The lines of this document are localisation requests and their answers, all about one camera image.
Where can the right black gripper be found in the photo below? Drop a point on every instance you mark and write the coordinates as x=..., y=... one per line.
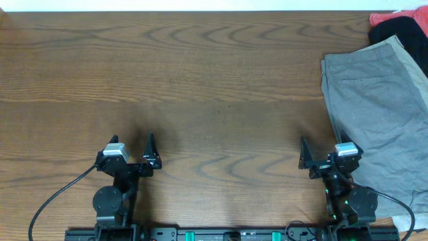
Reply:
x=305, y=162

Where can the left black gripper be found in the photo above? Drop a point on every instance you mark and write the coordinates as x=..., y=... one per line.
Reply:
x=152, y=158

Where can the grey shorts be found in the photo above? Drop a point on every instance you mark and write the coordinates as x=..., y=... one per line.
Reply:
x=371, y=97

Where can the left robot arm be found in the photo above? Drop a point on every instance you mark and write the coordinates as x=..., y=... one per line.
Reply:
x=114, y=204

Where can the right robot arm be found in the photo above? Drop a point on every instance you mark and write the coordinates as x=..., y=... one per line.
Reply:
x=351, y=206

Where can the khaki beige shorts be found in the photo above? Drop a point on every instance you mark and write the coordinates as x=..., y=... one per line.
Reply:
x=419, y=80

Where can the black garment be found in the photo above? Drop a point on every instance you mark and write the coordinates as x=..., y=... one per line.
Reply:
x=410, y=35

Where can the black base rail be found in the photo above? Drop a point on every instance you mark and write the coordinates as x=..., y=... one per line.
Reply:
x=297, y=233

